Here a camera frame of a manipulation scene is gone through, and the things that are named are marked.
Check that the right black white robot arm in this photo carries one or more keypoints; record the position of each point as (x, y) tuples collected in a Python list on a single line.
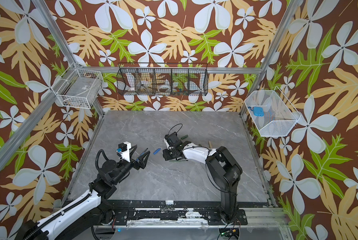
[(221, 168)]

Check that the blue object in basket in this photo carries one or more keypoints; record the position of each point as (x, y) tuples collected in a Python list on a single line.
[(257, 111)]

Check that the white wire basket right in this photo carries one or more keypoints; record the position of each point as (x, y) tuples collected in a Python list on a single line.
[(280, 114)]

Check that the black wire basket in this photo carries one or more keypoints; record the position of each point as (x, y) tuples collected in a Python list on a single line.
[(166, 79)]

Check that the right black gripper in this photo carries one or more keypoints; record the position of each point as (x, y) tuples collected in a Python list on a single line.
[(169, 152)]

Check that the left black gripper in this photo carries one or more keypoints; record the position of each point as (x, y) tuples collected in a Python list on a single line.
[(137, 166)]

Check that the white wire basket left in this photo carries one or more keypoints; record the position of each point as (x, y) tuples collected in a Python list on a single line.
[(78, 87)]

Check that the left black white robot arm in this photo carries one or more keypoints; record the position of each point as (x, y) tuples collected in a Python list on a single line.
[(93, 205)]

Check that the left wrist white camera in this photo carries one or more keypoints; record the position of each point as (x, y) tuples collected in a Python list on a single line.
[(123, 151)]

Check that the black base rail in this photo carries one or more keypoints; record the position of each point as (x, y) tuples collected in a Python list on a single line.
[(122, 212)]

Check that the blue pen cap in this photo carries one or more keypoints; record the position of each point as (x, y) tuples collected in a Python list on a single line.
[(156, 151)]

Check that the white wire basket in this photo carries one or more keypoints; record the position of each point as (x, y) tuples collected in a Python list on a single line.
[(280, 114), (78, 87)]

